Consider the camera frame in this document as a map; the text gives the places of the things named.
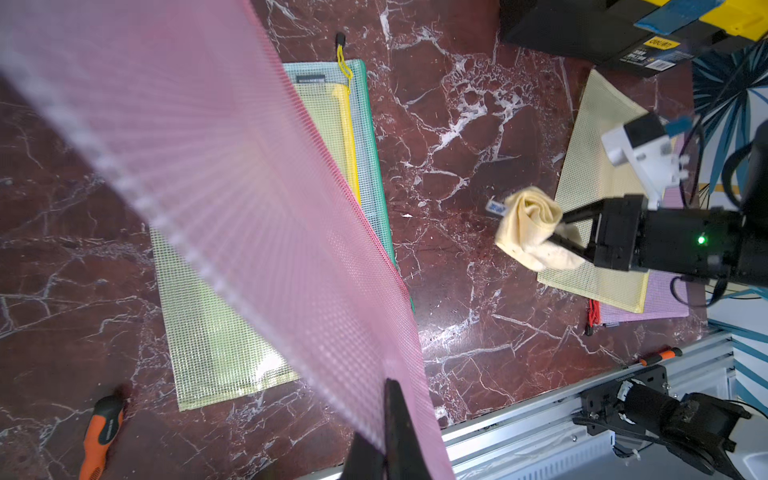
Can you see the orange handled screwdriver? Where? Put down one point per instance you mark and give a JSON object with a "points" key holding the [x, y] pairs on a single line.
{"points": [[104, 425]]}

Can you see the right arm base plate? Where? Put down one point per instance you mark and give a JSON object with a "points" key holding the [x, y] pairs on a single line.
{"points": [[629, 406]]}

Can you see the yellow mesh document bag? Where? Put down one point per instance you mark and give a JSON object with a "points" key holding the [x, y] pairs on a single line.
{"points": [[587, 176]]}

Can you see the cream wiping cloth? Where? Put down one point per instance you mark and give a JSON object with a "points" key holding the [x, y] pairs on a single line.
{"points": [[529, 218]]}

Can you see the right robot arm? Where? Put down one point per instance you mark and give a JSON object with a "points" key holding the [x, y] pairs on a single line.
{"points": [[714, 244]]}

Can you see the yellow black toolbox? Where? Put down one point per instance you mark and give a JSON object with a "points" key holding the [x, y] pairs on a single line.
{"points": [[642, 37]]}

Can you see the pink mesh document bag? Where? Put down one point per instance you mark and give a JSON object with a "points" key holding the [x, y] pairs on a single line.
{"points": [[659, 304]]}

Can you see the pink red-zip mesh bag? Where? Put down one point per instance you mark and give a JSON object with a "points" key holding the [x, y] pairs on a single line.
{"points": [[185, 109]]}

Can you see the green-zip clear mesh bag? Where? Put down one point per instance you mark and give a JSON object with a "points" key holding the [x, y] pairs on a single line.
{"points": [[372, 150]]}

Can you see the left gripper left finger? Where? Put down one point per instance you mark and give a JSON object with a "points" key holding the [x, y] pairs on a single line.
{"points": [[363, 462]]}

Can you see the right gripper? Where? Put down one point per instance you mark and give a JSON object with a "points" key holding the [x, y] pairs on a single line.
{"points": [[613, 244]]}

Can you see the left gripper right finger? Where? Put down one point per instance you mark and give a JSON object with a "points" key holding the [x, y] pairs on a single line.
{"points": [[403, 458]]}

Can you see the yellow-green mesh document bag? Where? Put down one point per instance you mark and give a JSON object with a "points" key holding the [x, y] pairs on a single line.
{"points": [[216, 356]]}

